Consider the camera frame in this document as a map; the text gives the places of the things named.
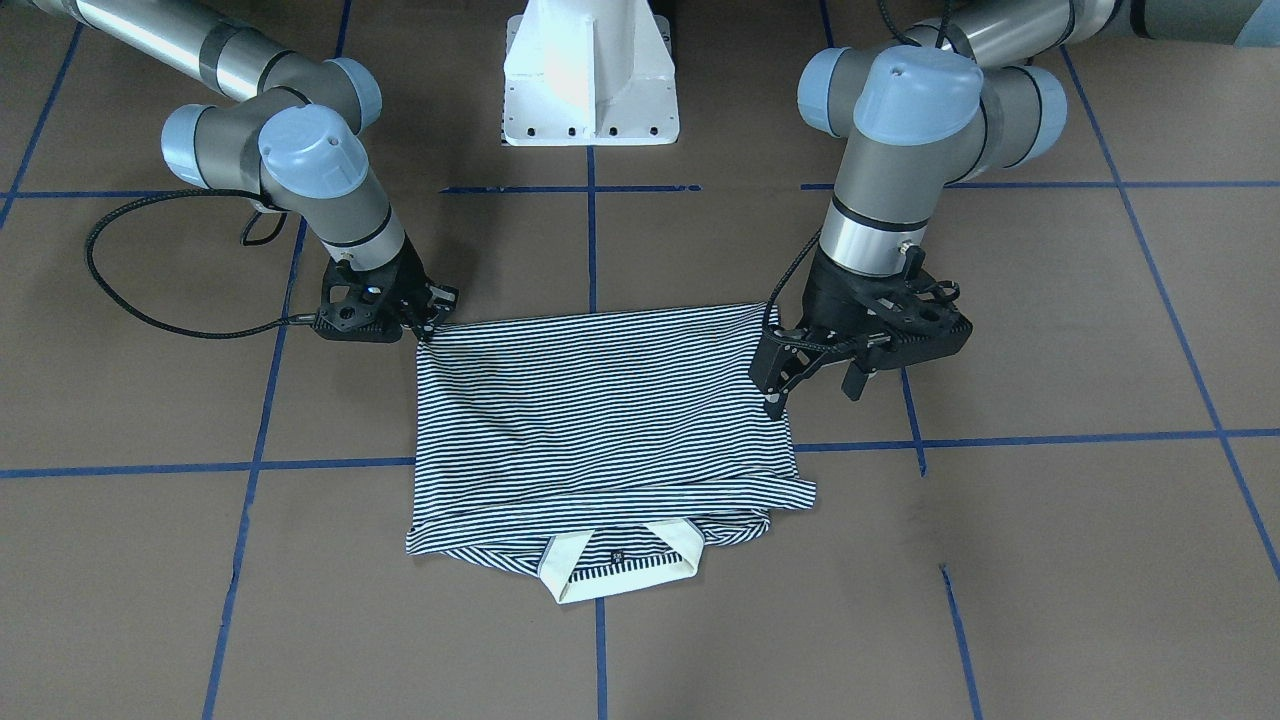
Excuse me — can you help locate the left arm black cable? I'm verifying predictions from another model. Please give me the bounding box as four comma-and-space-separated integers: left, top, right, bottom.
762, 228, 823, 331

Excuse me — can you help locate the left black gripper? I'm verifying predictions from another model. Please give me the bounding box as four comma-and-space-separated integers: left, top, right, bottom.
749, 247, 973, 420

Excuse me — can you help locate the navy white striped polo shirt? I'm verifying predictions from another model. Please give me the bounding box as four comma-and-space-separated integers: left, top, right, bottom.
404, 304, 817, 603

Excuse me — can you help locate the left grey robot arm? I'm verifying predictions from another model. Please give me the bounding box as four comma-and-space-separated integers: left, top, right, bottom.
749, 1, 1277, 419

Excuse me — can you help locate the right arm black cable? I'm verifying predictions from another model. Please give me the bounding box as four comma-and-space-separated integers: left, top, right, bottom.
84, 188, 321, 341

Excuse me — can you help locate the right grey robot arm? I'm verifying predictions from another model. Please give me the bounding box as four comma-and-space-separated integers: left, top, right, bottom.
38, 1, 458, 343

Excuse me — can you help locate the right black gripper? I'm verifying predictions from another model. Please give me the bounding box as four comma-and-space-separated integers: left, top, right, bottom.
314, 240, 460, 343

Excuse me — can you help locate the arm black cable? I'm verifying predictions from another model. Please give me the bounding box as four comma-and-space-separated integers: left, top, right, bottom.
762, 228, 823, 331
84, 188, 321, 341

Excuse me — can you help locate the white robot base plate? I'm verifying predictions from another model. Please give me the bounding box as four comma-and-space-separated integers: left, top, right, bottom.
500, 1, 681, 147

